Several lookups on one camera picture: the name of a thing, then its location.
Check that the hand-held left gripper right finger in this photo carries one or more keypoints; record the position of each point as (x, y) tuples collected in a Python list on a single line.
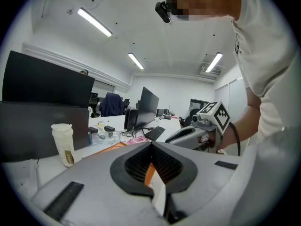
[(202, 173)]

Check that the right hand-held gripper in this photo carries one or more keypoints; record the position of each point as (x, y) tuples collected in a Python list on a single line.
[(217, 116)]

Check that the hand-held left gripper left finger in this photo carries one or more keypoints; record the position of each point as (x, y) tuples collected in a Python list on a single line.
[(94, 192)]

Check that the orange and white box drawer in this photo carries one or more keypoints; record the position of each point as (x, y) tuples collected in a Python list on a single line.
[(160, 192)]

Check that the person's right forearm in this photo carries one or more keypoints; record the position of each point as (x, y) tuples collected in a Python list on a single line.
[(249, 116)]

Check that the orange flat box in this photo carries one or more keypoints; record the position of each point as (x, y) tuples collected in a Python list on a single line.
[(113, 147)]

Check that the clear plastic box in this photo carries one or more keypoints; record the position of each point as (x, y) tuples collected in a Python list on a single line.
[(104, 138)]

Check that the black office chair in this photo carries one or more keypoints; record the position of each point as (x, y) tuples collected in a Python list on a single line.
[(190, 118)]

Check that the ceiling air conditioner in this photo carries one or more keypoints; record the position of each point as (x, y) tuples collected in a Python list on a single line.
[(217, 70)]

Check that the long ceiling light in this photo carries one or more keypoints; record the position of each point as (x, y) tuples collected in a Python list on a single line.
[(214, 62), (136, 61), (94, 21)]

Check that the white lidded cup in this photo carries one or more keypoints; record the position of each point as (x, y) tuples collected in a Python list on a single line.
[(63, 142)]

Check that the black keyboard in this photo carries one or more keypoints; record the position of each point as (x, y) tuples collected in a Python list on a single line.
[(155, 133)]

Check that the black power adapter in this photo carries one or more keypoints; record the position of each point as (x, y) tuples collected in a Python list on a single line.
[(93, 129), (109, 128)]

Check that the pink case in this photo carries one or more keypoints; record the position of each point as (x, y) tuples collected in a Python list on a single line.
[(137, 140)]

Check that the slim black monitor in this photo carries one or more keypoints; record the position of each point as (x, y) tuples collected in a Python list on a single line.
[(147, 107)]

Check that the person's white t-shirt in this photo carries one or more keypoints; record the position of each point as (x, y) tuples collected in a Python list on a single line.
[(265, 55)]

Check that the small black desktop device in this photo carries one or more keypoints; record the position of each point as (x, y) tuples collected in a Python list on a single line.
[(130, 119)]

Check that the black monitor with matte back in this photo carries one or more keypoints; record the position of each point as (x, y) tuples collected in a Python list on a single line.
[(35, 131)]

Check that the chair with dark blue jacket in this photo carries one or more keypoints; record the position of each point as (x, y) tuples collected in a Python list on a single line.
[(111, 105)]

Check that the person's head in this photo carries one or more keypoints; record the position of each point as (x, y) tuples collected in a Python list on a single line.
[(209, 1)]

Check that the large black monitor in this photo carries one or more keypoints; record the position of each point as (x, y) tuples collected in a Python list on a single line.
[(47, 79)]

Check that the black head-mounted camera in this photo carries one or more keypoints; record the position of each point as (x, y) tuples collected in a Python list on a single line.
[(162, 11)]

